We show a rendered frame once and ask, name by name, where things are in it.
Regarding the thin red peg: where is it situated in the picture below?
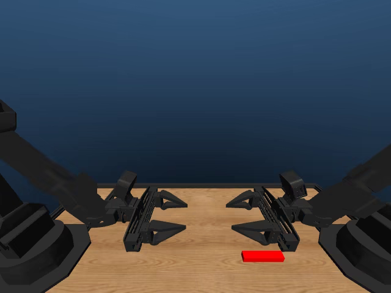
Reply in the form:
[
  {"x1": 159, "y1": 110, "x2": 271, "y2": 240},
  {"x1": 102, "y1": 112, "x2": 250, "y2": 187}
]
[{"x1": 241, "y1": 250, "x2": 286, "y2": 263}]

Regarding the black table frame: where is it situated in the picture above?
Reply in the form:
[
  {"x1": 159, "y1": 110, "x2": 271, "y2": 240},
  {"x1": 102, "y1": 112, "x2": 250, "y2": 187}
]
[{"x1": 50, "y1": 182, "x2": 360, "y2": 222}]

